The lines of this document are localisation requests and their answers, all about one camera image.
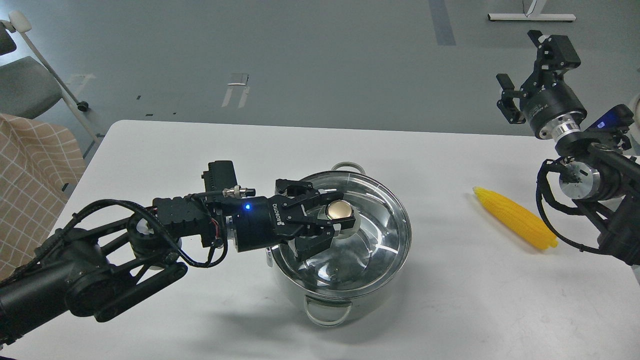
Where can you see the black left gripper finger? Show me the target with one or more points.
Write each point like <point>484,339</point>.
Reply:
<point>296,200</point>
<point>307,246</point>

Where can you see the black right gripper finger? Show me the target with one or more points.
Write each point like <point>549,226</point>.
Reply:
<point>506,104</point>
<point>555,55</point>

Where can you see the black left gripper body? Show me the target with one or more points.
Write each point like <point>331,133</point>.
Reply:
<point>253,223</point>

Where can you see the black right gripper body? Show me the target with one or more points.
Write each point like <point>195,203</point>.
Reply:
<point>549,104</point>

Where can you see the glass pot lid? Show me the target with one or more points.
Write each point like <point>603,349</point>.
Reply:
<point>363,261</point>

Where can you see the yellow toy corn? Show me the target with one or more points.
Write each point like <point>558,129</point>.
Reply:
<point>517,218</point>

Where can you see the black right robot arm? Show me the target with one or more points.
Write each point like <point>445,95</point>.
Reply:
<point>591,176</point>

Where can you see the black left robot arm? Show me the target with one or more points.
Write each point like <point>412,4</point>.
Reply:
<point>114,254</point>

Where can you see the stainless steel pot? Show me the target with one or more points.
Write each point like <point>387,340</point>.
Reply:
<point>334,313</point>

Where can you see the white desk foot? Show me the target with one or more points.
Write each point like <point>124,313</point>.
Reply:
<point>534,13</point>

